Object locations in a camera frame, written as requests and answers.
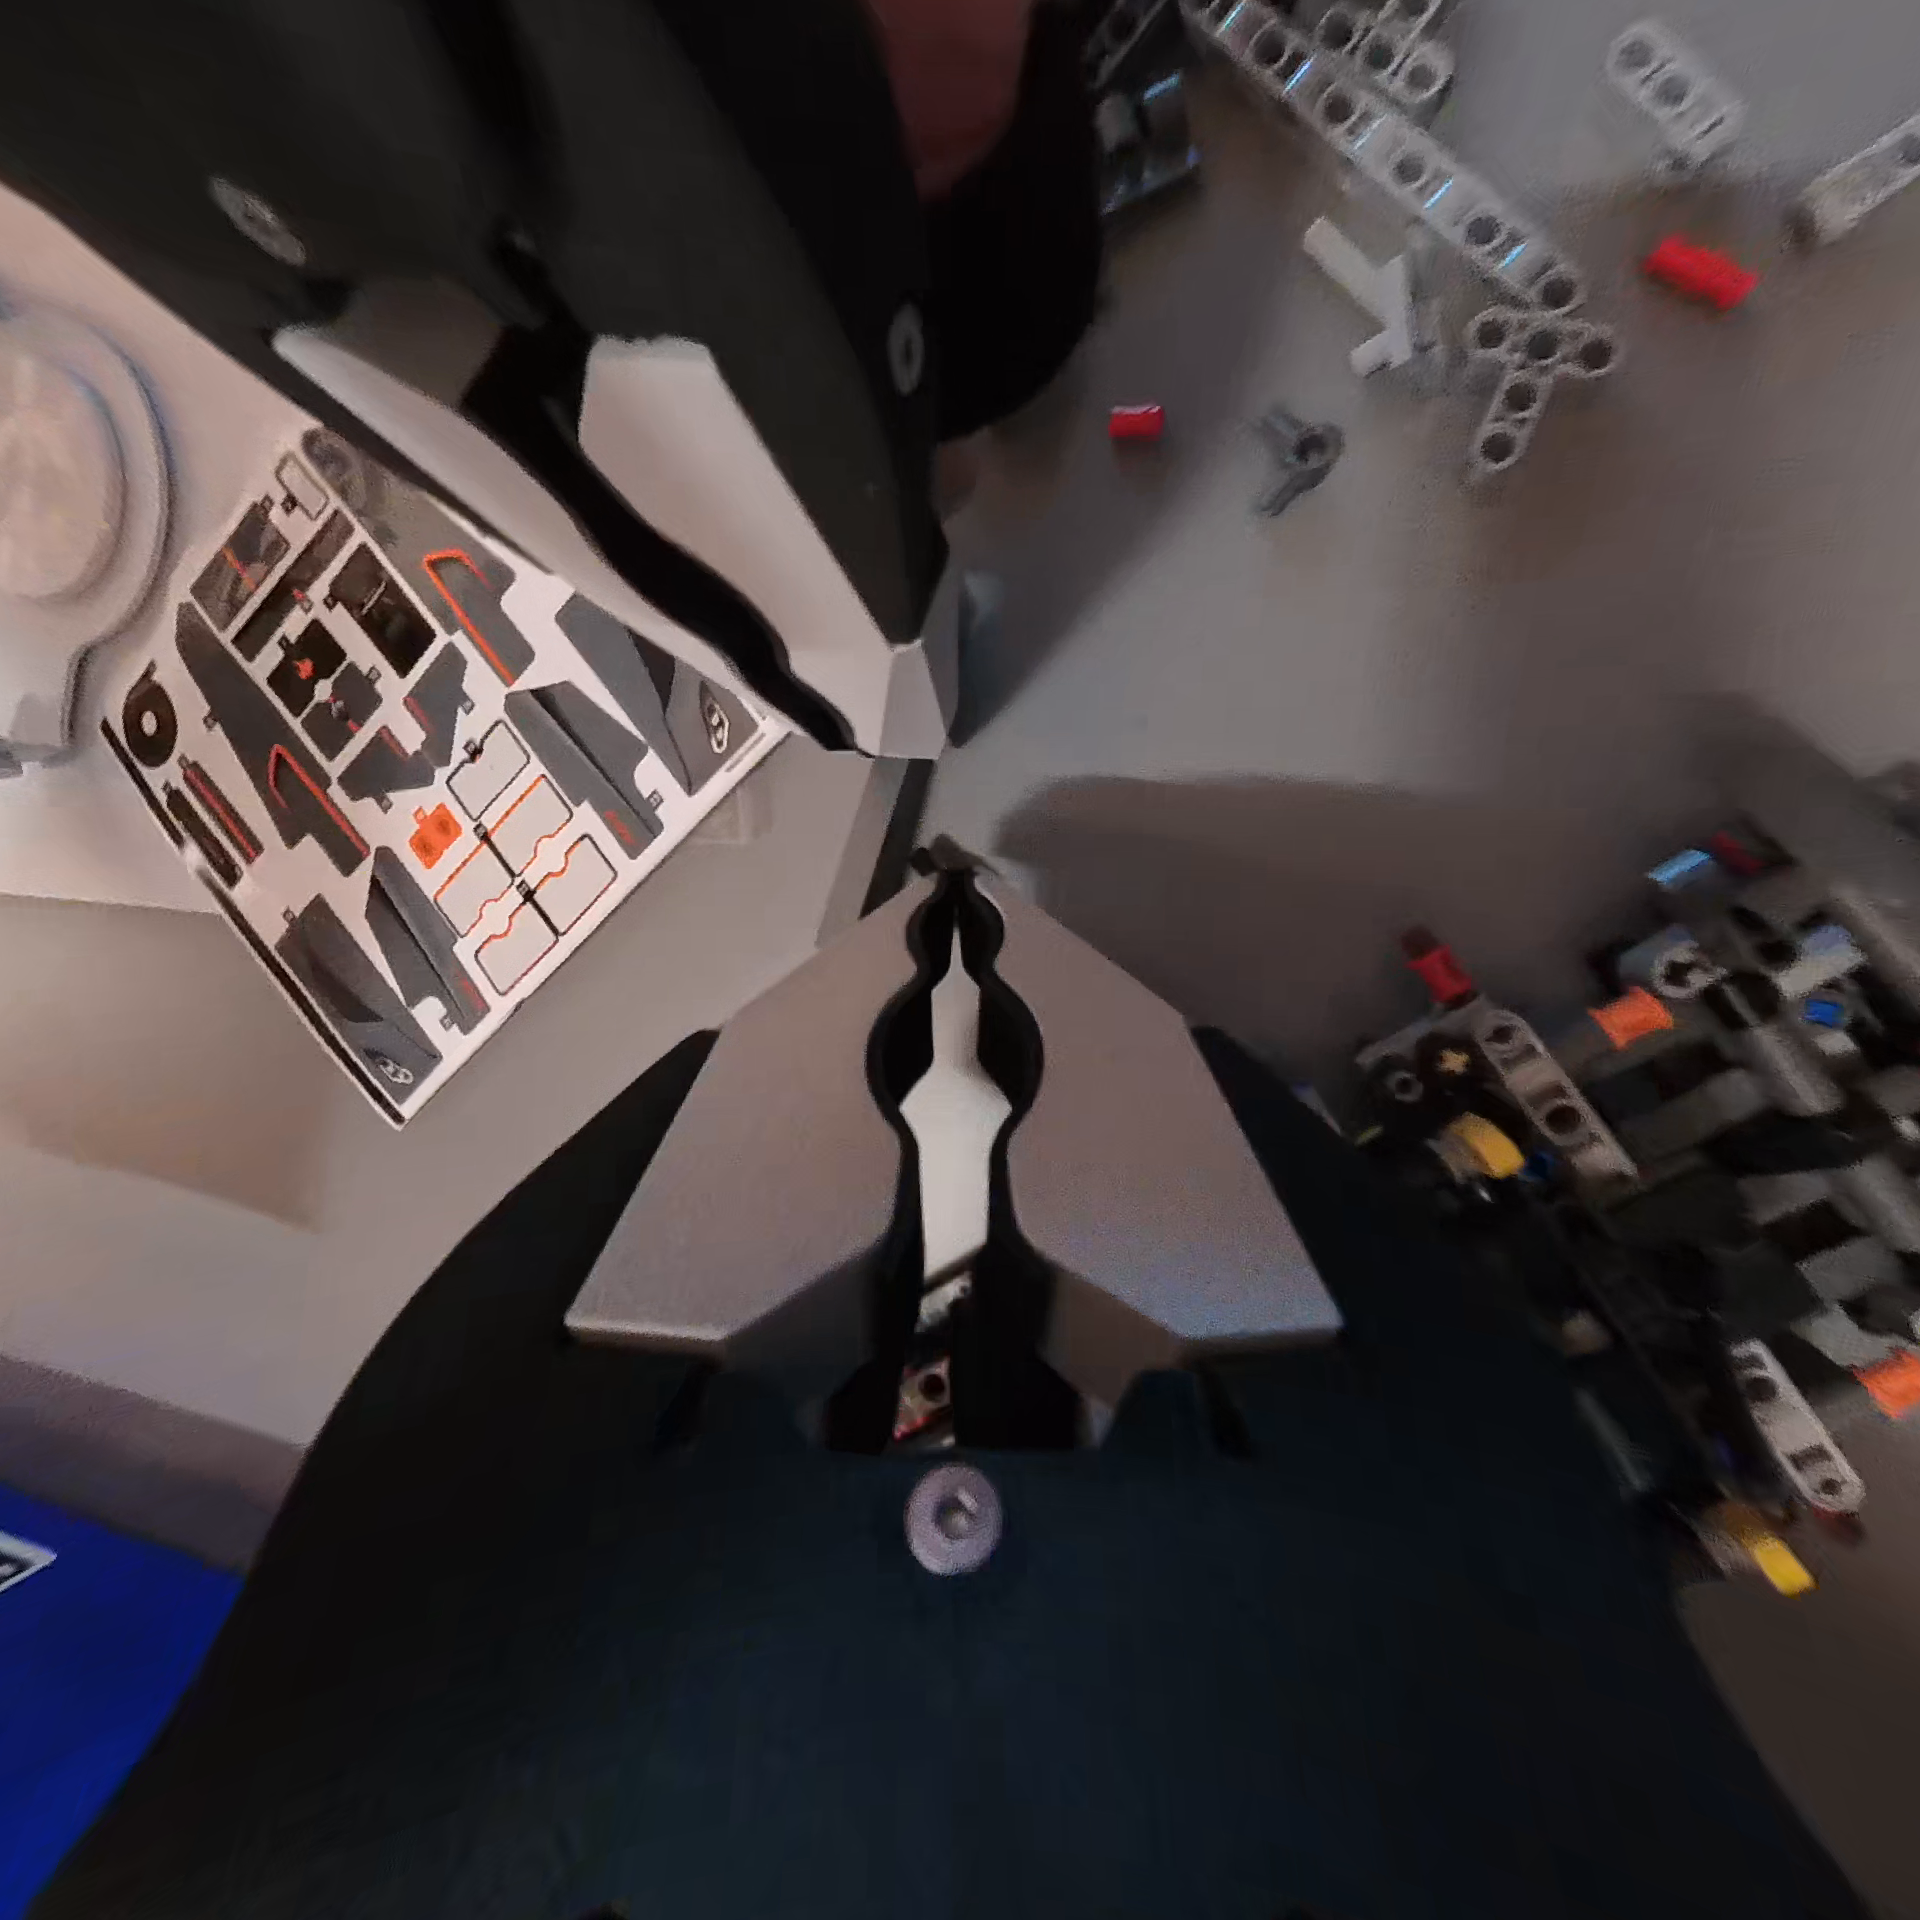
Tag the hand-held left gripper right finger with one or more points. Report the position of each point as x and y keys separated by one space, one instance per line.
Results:
x=1154 y=1185

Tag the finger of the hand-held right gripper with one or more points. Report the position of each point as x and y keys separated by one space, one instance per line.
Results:
x=720 y=494
x=391 y=392

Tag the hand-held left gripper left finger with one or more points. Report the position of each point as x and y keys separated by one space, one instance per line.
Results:
x=750 y=1170

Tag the lego sticker sheet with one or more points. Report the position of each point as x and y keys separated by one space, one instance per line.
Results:
x=434 y=781

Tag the small red lego bush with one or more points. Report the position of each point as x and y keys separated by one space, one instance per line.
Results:
x=1137 y=423

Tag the dark lego piece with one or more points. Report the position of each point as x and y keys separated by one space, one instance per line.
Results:
x=1143 y=105

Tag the dark grey lego connector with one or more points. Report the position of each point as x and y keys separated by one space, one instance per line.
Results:
x=1295 y=459

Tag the white lego connector piece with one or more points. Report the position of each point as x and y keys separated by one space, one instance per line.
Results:
x=1388 y=301

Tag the long grey lego beam assembly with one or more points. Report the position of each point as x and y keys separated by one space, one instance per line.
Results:
x=1410 y=165

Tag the red lego pin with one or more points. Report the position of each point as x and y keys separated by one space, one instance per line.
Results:
x=1698 y=272

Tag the short grey lego beam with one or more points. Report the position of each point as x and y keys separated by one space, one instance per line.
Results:
x=1672 y=93

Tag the white paper booklet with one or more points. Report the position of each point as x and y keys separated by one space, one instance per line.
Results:
x=90 y=811

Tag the dark technic brick assembly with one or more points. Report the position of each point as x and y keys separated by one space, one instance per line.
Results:
x=1694 y=1185

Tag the blue box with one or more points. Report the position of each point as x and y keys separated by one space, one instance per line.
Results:
x=90 y=1695

